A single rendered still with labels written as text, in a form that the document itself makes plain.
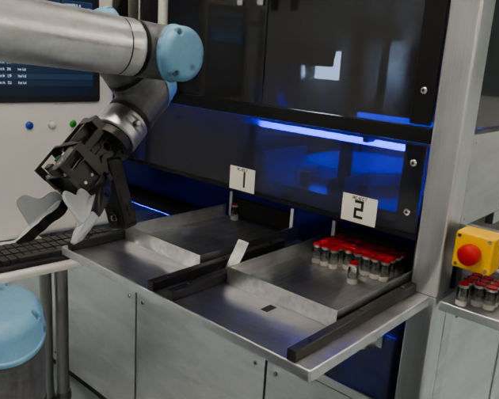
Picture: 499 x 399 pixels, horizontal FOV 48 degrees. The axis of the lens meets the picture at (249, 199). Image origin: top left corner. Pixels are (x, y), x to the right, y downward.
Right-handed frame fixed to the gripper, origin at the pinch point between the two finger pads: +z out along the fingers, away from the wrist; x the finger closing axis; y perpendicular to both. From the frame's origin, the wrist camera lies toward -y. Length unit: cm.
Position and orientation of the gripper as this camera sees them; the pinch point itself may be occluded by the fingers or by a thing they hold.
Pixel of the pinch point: (45, 248)
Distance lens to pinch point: 84.8
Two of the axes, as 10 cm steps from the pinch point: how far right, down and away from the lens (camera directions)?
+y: -5.1, -6.6, -5.4
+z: -4.1, 7.5, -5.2
